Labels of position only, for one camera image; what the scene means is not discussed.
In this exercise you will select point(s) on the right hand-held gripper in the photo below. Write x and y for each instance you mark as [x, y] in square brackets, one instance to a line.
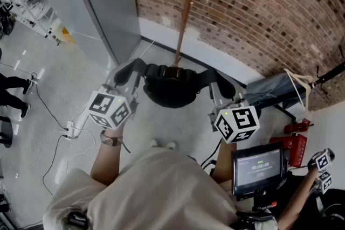
[237, 124]

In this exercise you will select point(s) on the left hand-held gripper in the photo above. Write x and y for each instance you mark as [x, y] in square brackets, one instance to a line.
[107, 107]

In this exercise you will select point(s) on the black bag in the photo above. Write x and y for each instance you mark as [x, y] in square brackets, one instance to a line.
[169, 91]

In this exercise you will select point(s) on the wooden coat rack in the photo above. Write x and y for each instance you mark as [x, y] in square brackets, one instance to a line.
[188, 0]

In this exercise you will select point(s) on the person's left forearm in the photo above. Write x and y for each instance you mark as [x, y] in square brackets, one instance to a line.
[106, 161]

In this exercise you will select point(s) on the another person's forearm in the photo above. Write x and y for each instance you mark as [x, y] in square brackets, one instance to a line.
[299, 196]

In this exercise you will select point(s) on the person's right forearm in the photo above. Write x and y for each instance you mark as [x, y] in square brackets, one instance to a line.
[223, 161]

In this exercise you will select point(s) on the white shelf rack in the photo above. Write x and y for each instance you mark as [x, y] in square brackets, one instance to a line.
[24, 5]

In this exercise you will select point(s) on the grey cloth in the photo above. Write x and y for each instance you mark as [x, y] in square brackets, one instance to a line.
[269, 87]

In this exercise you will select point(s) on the wrist band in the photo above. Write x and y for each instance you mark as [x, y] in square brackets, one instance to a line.
[110, 140]

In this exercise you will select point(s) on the yellow object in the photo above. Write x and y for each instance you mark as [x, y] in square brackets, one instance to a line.
[68, 34]

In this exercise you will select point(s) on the white power strip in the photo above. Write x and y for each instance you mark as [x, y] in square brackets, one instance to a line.
[70, 130]

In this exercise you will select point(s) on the white clothes hanger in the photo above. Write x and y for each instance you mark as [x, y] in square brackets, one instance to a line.
[302, 94]

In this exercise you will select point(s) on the red fire extinguisher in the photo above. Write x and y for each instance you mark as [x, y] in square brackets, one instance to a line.
[297, 126]

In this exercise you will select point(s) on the black monitor screen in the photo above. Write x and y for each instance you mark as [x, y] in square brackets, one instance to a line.
[257, 169]

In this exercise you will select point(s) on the grey metal cabinet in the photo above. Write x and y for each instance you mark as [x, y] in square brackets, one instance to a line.
[94, 2]

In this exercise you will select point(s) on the red box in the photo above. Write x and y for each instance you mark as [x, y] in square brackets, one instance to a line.
[292, 149]

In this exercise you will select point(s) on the black monitor stand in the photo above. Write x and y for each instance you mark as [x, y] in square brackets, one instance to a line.
[258, 204]

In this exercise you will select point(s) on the beige shirt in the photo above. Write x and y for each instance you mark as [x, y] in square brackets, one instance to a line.
[161, 191]

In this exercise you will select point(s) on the black stool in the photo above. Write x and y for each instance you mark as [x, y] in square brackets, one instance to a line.
[6, 132]

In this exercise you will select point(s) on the white wall outlet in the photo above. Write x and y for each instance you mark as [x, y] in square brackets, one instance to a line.
[166, 21]

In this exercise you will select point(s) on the black clothes rail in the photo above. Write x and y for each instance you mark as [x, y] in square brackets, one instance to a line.
[330, 72]

